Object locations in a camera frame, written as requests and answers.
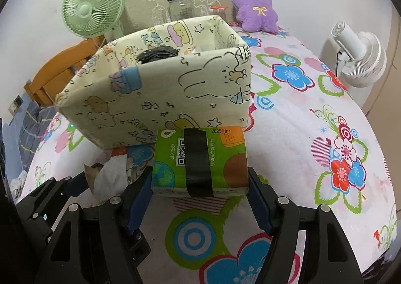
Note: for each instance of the green desk fan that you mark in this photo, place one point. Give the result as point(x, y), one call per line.
point(93, 18)

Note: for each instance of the glass jar with green lid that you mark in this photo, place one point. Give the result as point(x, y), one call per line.
point(179, 10)

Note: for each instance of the beige wrapped packet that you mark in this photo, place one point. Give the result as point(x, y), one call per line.
point(90, 173)

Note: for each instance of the purple bunny plush toy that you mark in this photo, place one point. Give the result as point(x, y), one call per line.
point(256, 15)

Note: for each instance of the small jar orange lid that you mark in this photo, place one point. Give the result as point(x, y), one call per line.
point(218, 11)

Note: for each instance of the black plastic bag bundle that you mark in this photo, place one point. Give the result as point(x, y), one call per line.
point(157, 53)

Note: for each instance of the grey plaid pillow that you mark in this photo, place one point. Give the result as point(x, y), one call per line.
point(33, 130)

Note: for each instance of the white standing fan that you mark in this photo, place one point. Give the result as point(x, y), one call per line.
point(361, 59)

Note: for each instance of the yellow cartoon fabric storage box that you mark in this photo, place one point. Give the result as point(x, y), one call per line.
point(115, 101)

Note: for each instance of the wooden bed headboard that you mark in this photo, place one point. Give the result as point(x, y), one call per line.
point(52, 78)

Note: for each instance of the white soft cloth pack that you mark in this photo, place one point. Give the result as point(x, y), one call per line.
point(122, 168)

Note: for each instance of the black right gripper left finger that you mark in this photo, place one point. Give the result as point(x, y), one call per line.
point(102, 244)

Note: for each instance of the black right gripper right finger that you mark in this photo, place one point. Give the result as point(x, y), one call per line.
point(328, 256)

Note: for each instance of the floral patterned tablecloth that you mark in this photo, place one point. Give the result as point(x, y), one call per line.
point(307, 138)

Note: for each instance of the green tissue pack black band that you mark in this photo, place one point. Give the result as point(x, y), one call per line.
point(200, 163)

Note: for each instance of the wall power socket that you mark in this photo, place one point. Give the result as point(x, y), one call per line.
point(18, 102)

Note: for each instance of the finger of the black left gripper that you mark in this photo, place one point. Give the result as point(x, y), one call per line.
point(78, 180)

